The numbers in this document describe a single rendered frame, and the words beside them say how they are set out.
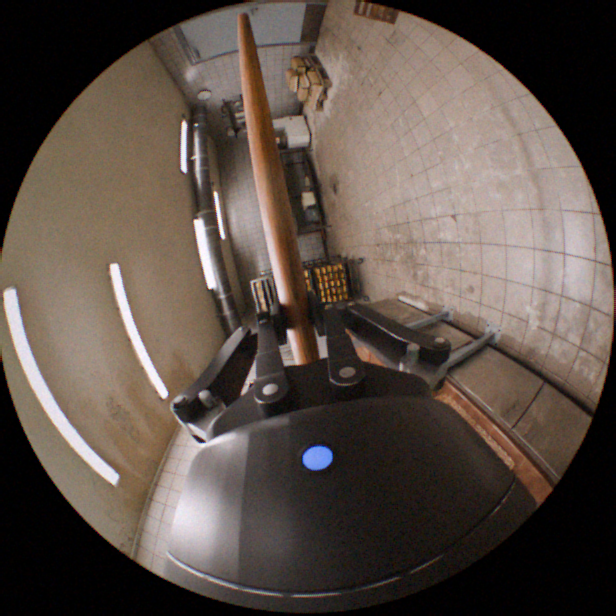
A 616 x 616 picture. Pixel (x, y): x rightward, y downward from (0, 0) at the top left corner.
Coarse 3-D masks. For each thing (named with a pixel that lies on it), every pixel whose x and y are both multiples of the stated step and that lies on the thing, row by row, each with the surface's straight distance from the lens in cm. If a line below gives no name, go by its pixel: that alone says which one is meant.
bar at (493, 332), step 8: (448, 312) 168; (424, 320) 150; (432, 320) 155; (448, 320) 171; (416, 328) 146; (488, 328) 146; (496, 328) 143; (488, 336) 138; (496, 336) 144; (360, 344) 126; (472, 344) 125; (480, 344) 129; (496, 344) 145; (456, 352) 115; (464, 352) 116; (472, 352) 124; (456, 360) 112
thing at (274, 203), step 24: (240, 24) 61; (240, 48) 44; (264, 96) 28; (264, 120) 24; (264, 144) 21; (264, 168) 20; (264, 192) 19; (264, 216) 19; (288, 216) 18; (288, 240) 18; (288, 264) 18; (288, 288) 18; (288, 312) 19; (312, 336) 20; (312, 360) 21
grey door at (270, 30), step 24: (264, 0) 407; (288, 0) 407; (312, 0) 414; (192, 24) 413; (216, 24) 413; (264, 24) 419; (288, 24) 425; (312, 24) 432; (192, 48) 431; (216, 48) 433
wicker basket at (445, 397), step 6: (438, 396) 102; (444, 396) 103; (450, 396) 103; (450, 402) 101; (456, 402) 101; (456, 408) 99; (462, 408) 99; (462, 414) 97; (468, 414) 98; (468, 420) 96; (474, 420) 97; (474, 426) 95; (480, 426) 96; (480, 432) 94; (486, 432) 95; (486, 438) 94; (492, 438) 95; (492, 444) 93; (498, 444) 94; (498, 450) 93; (504, 456) 93; (504, 462) 92; (510, 462) 93; (510, 468) 92
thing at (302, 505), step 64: (320, 384) 7; (384, 384) 7; (256, 448) 3; (320, 448) 2; (384, 448) 2; (448, 448) 3; (192, 512) 3; (256, 512) 2; (320, 512) 2; (384, 512) 2; (448, 512) 2; (512, 512) 3; (192, 576) 3; (256, 576) 2; (320, 576) 2; (384, 576) 2; (448, 576) 2
